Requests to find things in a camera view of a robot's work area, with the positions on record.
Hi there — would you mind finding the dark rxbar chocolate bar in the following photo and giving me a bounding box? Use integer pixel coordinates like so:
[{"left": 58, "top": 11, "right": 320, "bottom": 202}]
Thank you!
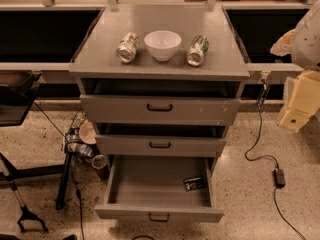
[{"left": 183, "top": 176, "right": 206, "bottom": 191}]

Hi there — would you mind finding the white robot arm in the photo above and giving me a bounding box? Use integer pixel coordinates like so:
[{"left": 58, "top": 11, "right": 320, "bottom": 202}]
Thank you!
[{"left": 270, "top": 0, "right": 320, "bottom": 132}]

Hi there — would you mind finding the grey drawer cabinet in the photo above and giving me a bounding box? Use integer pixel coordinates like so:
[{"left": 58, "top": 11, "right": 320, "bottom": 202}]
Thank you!
[{"left": 68, "top": 2, "right": 251, "bottom": 158}]

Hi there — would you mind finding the grey bottom drawer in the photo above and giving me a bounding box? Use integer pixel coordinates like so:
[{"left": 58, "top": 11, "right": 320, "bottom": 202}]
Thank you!
[{"left": 95, "top": 155, "right": 223, "bottom": 223}]

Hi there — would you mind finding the grey drawer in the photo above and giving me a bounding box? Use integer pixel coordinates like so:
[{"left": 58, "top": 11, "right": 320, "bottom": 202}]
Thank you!
[
  {"left": 95, "top": 155, "right": 223, "bottom": 223},
  {"left": 96, "top": 135, "right": 225, "bottom": 157},
  {"left": 80, "top": 95, "right": 240, "bottom": 126}
]

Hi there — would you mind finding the grey top drawer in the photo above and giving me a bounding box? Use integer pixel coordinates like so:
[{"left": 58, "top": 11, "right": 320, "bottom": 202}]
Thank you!
[{"left": 80, "top": 95, "right": 240, "bottom": 126}]

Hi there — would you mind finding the grey middle drawer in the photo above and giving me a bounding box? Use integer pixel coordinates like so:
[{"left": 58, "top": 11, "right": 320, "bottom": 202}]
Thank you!
[{"left": 96, "top": 135, "right": 225, "bottom": 157}]

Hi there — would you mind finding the black power adapter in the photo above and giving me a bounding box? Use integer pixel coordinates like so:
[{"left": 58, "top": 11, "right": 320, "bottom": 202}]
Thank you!
[{"left": 273, "top": 168, "right": 286, "bottom": 188}]

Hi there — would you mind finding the right green soda can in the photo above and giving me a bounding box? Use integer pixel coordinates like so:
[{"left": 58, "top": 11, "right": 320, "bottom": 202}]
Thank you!
[{"left": 186, "top": 35, "right": 209, "bottom": 67}]

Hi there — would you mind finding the green soda can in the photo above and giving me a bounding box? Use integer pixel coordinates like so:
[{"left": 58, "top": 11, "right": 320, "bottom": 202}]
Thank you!
[
  {"left": 116, "top": 32, "right": 139, "bottom": 63},
  {"left": 186, "top": 35, "right": 209, "bottom": 67}
]

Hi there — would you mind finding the white bowl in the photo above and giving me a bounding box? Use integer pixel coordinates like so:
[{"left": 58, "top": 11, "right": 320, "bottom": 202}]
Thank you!
[{"left": 144, "top": 30, "right": 182, "bottom": 61}]

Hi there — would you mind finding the left green soda can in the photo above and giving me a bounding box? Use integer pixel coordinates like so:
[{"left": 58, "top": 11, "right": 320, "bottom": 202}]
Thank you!
[{"left": 116, "top": 32, "right": 139, "bottom": 63}]

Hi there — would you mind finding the clear plastic cup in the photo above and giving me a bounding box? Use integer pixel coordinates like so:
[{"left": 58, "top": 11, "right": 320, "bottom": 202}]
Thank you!
[{"left": 91, "top": 154, "right": 107, "bottom": 169}]

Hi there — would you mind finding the small bowl on floor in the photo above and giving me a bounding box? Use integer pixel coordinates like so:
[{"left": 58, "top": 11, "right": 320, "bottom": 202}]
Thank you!
[{"left": 79, "top": 121, "right": 96, "bottom": 144}]

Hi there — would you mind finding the crumpled snack bag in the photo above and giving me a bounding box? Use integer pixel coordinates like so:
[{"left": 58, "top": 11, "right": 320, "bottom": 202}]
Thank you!
[{"left": 64, "top": 112, "right": 93, "bottom": 159}]

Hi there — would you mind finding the black stand leg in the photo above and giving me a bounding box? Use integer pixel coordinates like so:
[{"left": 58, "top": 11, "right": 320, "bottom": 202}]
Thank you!
[{"left": 55, "top": 152, "right": 72, "bottom": 210}]

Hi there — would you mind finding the black tray on stand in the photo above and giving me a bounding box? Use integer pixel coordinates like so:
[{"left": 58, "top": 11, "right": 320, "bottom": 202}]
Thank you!
[{"left": 0, "top": 71, "right": 41, "bottom": 127}]

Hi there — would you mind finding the metal tripod leg with clamp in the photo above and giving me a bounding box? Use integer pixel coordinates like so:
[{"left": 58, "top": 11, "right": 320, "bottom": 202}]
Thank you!
[{"left": 0, "top": 155, "right": 48, "bottom": 233}]

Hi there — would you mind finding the black power cable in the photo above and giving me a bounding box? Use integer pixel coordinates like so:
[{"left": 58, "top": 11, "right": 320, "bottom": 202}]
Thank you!
[{"left": 244, "top": 83, "right": 308, "bottom": 240}]

